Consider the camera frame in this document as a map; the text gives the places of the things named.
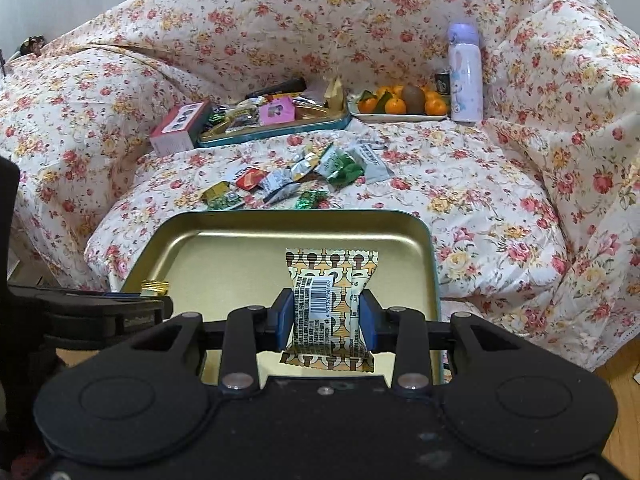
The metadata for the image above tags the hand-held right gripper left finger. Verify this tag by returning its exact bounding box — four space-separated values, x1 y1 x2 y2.
117 287 295 394

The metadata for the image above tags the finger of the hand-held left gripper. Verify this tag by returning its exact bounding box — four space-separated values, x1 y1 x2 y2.
42 297 173 343
7 284 146 302

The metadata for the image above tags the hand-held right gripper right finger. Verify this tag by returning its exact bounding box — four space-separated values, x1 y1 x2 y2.
359 290 526 394

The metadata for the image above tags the orange patterned snack packet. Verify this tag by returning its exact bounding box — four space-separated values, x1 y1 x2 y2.
280 247 381 374

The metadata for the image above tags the gold tin tray teal rim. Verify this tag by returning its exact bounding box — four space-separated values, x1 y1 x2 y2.
120 210 444 386

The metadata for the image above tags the yellow green pea packet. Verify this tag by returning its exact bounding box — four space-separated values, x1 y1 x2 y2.
200 183 246 211

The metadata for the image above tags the red snack packet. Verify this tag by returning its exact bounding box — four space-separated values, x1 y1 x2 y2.
235 169 266 192

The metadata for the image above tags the green snack bag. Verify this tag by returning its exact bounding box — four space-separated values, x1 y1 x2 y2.
315 143 363 191

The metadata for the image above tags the teal tin full of snacks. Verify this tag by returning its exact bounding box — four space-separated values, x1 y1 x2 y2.
196 104 352 149

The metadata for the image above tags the green candy wrapper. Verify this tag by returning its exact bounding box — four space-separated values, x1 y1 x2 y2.
295 190 328 210

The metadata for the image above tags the grey black-print snack packet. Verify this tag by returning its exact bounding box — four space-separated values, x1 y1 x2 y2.
260 169 301 206

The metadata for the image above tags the grey white snack packet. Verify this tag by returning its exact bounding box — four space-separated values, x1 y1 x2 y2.
347 141 392 183

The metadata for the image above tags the dark small object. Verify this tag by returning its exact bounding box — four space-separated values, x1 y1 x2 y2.
17 35 48 59

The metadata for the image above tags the pink snack packet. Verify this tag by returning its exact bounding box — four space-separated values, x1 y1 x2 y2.
259 100 297 126

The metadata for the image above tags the pale rectangular fruit plate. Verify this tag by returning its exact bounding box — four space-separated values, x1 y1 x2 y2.
347 87 449 122

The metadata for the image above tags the heap of assorted snack packets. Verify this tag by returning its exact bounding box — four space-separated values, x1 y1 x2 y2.
207 91 331 133

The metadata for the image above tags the red cardboard box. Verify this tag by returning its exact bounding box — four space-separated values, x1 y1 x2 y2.
149 100 212 157

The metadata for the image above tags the brown kiwi fruit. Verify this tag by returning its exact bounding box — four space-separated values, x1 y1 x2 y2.
402 85 427 115

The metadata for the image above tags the black remote control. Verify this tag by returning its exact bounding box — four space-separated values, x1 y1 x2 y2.
245 77 307 101

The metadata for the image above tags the brown paper bag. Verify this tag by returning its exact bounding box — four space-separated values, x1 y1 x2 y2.
324 76 346 110

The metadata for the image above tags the purple rabbit thermos bottle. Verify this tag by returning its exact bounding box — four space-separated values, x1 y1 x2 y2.
446 22 483 123

